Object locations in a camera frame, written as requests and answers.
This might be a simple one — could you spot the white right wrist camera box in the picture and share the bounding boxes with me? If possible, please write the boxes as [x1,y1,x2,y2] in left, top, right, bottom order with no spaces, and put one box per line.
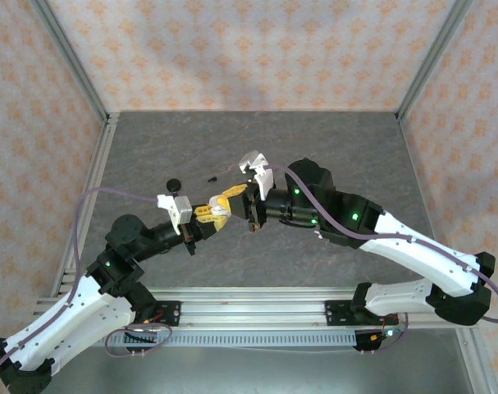
[237,150,275,201]

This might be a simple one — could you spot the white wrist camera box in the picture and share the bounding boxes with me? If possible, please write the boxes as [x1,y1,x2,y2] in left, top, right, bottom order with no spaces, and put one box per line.
[156,194,192,237]
[237,150,275,201]

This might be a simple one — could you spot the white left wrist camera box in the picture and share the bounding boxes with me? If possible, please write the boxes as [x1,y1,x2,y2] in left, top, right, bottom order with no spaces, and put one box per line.
[156,194,192,237]

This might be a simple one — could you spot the aluminium frame side rail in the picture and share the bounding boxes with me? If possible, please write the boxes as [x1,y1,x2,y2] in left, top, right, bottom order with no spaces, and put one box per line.
[49,114,121,297]
[395,117,498,394]

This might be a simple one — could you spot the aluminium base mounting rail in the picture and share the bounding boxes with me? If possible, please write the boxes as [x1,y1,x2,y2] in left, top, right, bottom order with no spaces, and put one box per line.
[33,286,477,330]

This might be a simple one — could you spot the black electronics bracket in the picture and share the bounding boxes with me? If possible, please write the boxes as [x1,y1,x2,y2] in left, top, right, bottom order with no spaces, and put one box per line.
[354,328,401,353]
[123,331,159,354]

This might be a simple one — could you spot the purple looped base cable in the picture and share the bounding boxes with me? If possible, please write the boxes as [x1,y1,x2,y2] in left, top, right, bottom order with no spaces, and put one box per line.
[361,314,413,355]
[104,323,173,358]

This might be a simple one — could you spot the grey slotted cable duct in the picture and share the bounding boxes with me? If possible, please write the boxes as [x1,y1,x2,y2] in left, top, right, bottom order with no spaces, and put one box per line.
[107,330,356,348]

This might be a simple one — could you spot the aluminium frame upright post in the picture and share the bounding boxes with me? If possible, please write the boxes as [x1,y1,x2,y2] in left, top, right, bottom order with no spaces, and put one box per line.
[29,0,111,121]
[395,0,475,121]

